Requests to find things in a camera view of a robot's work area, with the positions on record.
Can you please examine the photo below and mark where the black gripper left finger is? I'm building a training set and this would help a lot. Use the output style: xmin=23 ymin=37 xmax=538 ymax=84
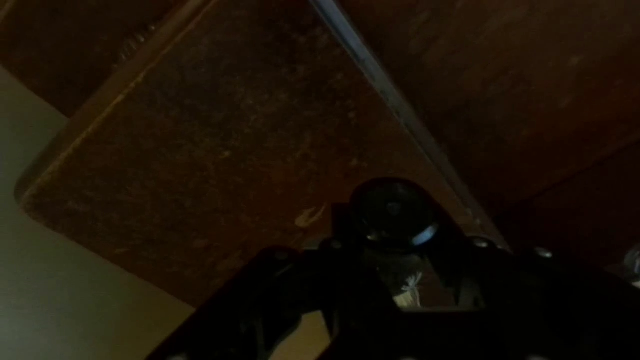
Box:
xmin=146 ymin=198 xmax=358 ymax=360

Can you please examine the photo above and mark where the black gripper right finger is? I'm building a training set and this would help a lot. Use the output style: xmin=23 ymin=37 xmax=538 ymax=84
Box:
xmin=417 ymin=218 xmax=640 ymax=360

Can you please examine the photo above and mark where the brown wooden table top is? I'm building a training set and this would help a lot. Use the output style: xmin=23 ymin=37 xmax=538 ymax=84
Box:
xmin=13 ymin=0 xmax=512 ymax=310

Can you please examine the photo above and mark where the dark wooden dresser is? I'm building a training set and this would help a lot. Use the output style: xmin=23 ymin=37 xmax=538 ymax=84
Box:
xmin=0 ymin=0 xmax=640 ymax=277

